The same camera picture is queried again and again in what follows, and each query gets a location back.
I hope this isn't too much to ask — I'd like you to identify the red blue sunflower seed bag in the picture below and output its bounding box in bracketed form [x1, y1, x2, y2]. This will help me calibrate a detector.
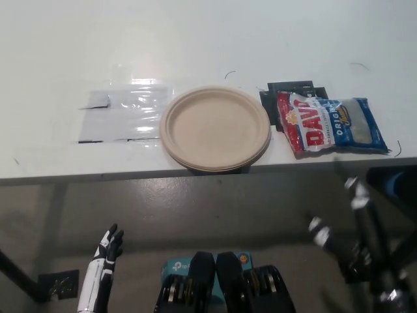
[276, 91, 392, 160]

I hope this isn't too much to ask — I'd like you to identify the teal tp-link box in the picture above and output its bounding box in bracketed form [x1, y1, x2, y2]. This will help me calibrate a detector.
[161, 250, 253, 301]

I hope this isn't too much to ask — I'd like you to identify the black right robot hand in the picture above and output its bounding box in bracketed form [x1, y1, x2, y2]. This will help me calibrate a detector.
[308, 156, 387, 283]

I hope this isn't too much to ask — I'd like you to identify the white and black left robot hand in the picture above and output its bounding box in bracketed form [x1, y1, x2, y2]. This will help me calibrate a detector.
[76, 223, 125, 313]

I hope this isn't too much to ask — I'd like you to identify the black and blue object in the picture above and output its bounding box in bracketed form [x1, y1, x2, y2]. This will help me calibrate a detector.
[366, 166, 417, 209]

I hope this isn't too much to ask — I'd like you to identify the clear plastic taped sheet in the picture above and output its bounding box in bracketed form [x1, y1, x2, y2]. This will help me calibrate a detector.
[70, 85, 173, 144]

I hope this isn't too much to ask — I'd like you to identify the black table leg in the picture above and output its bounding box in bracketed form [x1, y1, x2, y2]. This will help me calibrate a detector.
[0, 249, 43, 303]

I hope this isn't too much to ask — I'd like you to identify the beige paper plate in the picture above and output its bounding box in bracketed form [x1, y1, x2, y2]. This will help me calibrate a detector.
[159, 85, 271, 166]
[167, 136, 272, 173]

